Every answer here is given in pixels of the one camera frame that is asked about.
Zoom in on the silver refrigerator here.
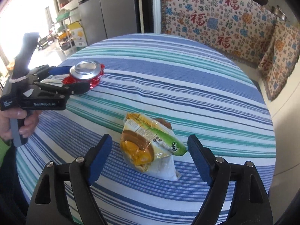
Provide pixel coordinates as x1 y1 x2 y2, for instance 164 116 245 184
78 0 141 45

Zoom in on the blue striped tablecloth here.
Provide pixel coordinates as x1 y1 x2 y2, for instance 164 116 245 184
16 34 276 224

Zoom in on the crushed red soda can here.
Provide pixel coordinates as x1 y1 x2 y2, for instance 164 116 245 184
61 60 105 90

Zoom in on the person's left hand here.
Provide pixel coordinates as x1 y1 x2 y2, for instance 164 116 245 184
1 108 42 142

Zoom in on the patterned fabric cover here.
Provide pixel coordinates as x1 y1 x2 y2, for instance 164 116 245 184
160 0 278 69

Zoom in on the steel pot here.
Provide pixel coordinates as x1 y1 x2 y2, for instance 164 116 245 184
271 5 287 21

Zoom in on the green yellow pastry bag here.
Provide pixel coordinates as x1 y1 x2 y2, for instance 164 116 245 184
120 112 187 181

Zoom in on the kitchen storage shelf rack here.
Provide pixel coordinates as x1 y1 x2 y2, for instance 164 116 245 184
37 0 89 57

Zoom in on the green sleeve forearm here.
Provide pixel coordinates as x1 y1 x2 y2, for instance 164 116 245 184
0 139 12 167

